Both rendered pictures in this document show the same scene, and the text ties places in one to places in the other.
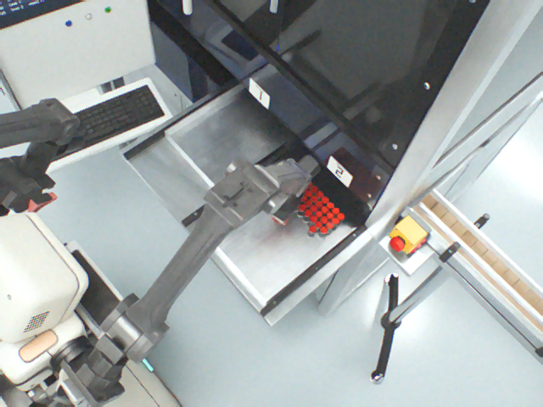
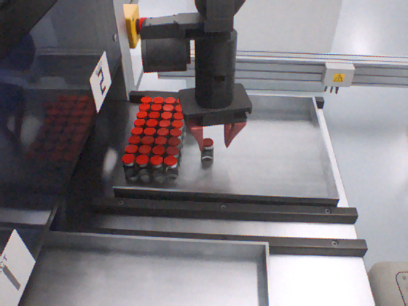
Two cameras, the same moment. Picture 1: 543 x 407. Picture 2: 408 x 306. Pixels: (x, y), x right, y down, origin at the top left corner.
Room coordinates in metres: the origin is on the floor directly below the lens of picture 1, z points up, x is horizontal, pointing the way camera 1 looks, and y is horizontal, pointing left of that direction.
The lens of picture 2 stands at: (0.95, 0.33, 1.34)
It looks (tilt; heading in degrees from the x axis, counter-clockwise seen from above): 43 degrees down; 234
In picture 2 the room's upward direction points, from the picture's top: straight up
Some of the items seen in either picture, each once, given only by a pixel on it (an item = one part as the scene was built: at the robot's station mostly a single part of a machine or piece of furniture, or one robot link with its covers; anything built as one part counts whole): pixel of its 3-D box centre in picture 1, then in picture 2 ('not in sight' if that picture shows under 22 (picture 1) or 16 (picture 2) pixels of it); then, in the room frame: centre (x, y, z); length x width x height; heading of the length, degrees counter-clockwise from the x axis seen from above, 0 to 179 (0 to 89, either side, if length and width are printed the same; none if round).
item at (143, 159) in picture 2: (315, 204); (151, 136); (0.74, -0.13, 0.90); 0.18 x 0.02 x 0.05; 50
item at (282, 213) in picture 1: (285, 198); (214, 87); (0.67, -0.03, 1.03); 0.10 x 0.07 x 0.07; 155
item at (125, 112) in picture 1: (99, 121); not in sight; (0.95, 0.60, 0.82); 0.40 x 0.14 x 0.02; 130
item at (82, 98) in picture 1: (95, 114); not in sight; (0.98, 0.63, 0.79); 0.45 x 0.28 x 0.03; 130
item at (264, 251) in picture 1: (281, 231); (226, 143); (0.64, -0.04, 0.90); 0.34 x 0.26 x 0.04; 140
